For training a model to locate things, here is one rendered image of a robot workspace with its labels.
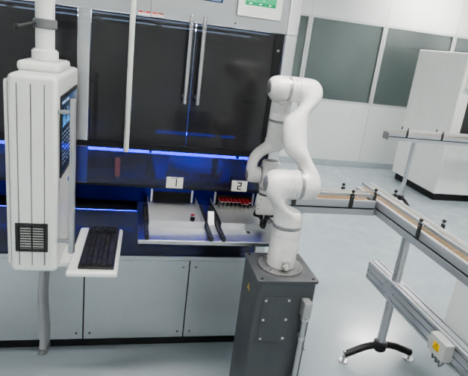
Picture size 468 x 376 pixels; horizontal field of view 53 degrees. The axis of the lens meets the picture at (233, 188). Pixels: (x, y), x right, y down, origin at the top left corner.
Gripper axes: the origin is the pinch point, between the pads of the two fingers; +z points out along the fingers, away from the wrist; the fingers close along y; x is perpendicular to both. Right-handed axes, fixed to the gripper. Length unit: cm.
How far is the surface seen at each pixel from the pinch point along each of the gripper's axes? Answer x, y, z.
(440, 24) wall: -482, -398, -162
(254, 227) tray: -1.6, 3.3, 2.3
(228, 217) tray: -17.1, 13.1, 3.4
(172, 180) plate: -27, 42, -12
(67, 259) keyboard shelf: 15, 87, 13
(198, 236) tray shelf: 6.6, 31.6, 4.4
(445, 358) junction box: 45, -81, 46
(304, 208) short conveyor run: -38, -36, 4
